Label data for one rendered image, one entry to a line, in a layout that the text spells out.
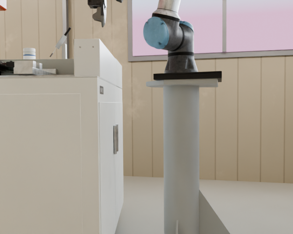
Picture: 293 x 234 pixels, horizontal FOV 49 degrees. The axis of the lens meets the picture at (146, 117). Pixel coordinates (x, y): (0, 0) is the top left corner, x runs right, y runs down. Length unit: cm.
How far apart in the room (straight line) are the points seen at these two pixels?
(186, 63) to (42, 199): 78
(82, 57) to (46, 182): 46
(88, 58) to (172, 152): 53
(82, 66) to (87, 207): 50
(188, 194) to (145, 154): 178
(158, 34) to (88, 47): 28
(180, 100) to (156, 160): 183
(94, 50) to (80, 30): 223
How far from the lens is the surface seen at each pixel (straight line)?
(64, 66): 179
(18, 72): 146
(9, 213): 127
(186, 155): 139
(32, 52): 208
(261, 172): 314
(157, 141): 313
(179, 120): 137
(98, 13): 163
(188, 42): 143
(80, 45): 122
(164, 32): 129
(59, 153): 116
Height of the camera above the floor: 73
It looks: 2 degrees down
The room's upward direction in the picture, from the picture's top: straight up
